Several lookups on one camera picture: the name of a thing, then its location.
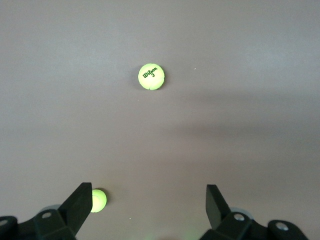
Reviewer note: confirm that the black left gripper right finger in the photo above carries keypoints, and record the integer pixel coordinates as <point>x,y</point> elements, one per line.
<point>217,215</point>

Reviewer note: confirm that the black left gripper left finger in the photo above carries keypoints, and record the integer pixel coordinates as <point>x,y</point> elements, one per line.
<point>75,212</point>

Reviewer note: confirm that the brown table cloth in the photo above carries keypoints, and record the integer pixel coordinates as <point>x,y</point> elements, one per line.
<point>75,75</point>

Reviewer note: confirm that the yellow-green tennis ball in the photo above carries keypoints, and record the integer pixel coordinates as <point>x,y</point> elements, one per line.
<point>150,82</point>
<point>100,200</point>

